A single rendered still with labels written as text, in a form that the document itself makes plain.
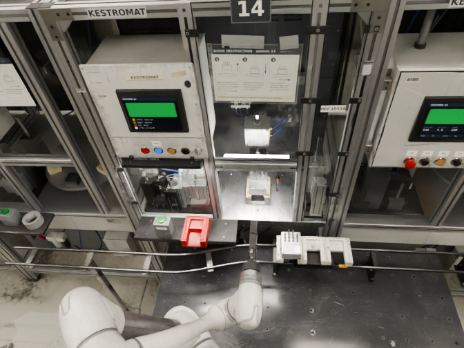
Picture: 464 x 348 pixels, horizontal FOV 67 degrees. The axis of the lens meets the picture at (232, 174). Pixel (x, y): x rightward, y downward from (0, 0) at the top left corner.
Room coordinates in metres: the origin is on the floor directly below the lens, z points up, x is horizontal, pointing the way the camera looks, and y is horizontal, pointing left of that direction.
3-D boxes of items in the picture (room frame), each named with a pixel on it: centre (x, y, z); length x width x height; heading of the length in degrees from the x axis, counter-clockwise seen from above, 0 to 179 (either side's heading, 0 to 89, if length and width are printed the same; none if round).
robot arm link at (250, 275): (0.65, -0.03, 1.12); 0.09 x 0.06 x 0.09; 80
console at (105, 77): (1.26, 0.28, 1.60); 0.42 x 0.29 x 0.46; 80
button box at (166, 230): (1.07, 0.37, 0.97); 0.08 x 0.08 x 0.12; 80
